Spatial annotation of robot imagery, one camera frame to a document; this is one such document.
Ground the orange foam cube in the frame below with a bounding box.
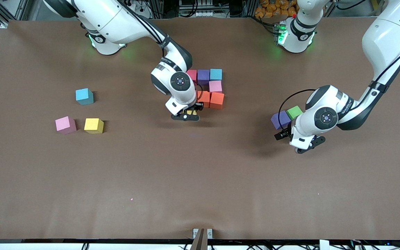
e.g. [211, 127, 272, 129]
[197, 91, 211, 108]
[210, 92, 225, 110]

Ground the purple foam cube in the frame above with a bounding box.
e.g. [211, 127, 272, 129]
[197, 69, 210, 86]
[270, 111, 292, 130]

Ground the green foam cube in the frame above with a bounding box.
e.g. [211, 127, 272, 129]
[286, 106, 303, 121]

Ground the brown table cover sheet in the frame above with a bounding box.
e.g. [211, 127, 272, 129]
[0, 17, 400, 241]

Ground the white power strip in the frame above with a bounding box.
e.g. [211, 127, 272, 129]
[195, 10, 221, 18]

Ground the pile of orange fruits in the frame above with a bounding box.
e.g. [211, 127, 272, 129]
[255, 0, 298, 18]

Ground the brown wooden strip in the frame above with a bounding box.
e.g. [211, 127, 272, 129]
[190, 228, 208, 250]

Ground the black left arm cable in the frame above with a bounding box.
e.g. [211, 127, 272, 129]
[278, 33, 400, 122]

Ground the small metal bracket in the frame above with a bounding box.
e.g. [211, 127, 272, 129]
[192, 228, 213, 240]

